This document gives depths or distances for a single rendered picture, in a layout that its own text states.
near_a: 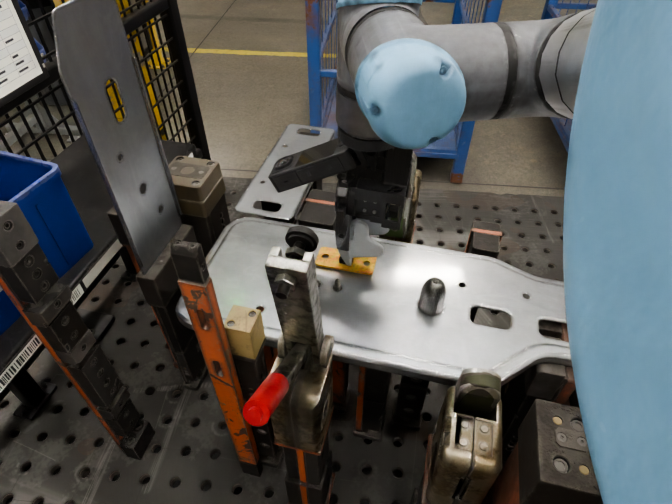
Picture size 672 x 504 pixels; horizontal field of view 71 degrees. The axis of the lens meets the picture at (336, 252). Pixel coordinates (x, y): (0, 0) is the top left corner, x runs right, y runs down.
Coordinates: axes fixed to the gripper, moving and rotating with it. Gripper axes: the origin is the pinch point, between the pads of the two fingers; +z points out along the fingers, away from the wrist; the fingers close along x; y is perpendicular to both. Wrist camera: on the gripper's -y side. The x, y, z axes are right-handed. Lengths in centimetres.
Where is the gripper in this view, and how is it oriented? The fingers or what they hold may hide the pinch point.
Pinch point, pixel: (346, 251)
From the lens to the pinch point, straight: 66.5
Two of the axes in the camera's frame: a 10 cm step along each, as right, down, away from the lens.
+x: 2.4, -6.7, 7.0
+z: -0.1, 7.2, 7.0
